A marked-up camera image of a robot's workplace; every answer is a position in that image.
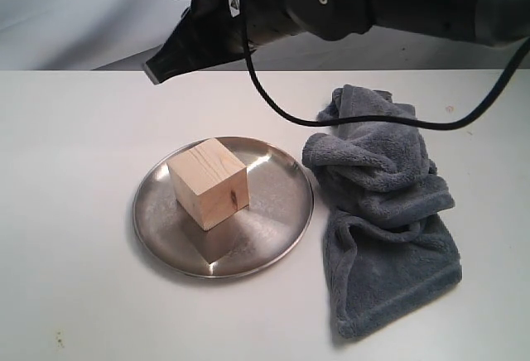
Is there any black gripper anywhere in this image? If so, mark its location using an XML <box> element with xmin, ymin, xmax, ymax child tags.
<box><xmin>144</xmin><ymin>0</ymin><xmax>373</xmax><ymax>84</ymax></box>

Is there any light wooden cube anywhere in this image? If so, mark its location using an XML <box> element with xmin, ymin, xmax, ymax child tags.
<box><xmin>166</xmin><ymin>138</ymin><xmax>250</xmax><ymax>231</ymax></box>

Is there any grey-blue fleece towel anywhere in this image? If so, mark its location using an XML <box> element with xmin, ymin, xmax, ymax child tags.
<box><xmin>301</xmin><ymin>84</ymin><xmax>463</xmax><ymax>339</ymax></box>

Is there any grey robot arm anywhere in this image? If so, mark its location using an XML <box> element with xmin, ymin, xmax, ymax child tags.
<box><xmin>144</xmin><ymin>0</ymin><xmax>529</xmax><ymax>84</ymax></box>

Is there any round stainless steel plate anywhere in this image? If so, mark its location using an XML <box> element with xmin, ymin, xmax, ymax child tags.
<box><xmin>132</xmin><ymin>137</ymin><xmax>314</xmax><ymax>279</ymax></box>

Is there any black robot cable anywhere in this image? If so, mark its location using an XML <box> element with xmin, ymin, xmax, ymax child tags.
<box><xmin>159</xmin><ymin>0</ymin><xmax>530</xmax><ymax>131</ymax></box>

